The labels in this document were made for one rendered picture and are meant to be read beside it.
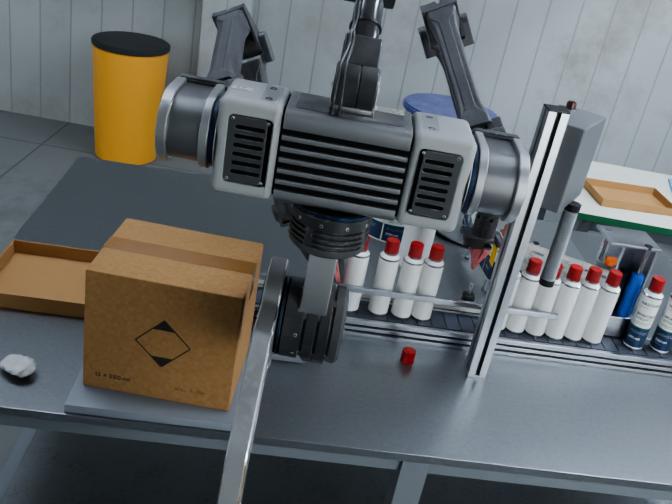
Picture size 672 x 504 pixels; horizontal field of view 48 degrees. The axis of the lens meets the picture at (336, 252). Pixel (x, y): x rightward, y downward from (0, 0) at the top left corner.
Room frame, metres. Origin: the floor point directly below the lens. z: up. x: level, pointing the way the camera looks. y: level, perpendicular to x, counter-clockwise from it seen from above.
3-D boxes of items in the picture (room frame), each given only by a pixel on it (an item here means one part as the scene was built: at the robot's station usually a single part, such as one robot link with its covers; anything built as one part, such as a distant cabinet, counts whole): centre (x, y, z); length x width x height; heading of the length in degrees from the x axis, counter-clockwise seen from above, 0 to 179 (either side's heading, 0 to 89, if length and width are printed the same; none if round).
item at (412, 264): (1.67, -0.19, 0.98); 0.05 x 0.05 x 0.20
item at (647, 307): (1.74, -0.81, 0.98); 0.05 x 0.05 x 0.20
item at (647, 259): (1.82, -0.74, 1.01); 0.14 x 0.13 x 0.26; 96
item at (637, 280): (1.78, -0.78, 0.98); 0.03 x 0.03 x 0.17
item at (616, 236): (1.83, -0.74, 1.14); 0.14 x 0.11 x 0.01; 96
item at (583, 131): (1.61, -0.44, 1.38); 0.17 x 0.10 x 0.19; 151
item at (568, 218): (1.60, -0.50, 1.18); 0.04 x 0.04 x 0.21
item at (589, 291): (1.72, -0.65, 0.98); 0.05 x 0.05 x 0.20
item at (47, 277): (1.57, 0.66, 0.85); 0.30 x 0.26 x 0.04; 96
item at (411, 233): (1.95, -0.22, 1.03); 0.09 x 0.09 x 0.30
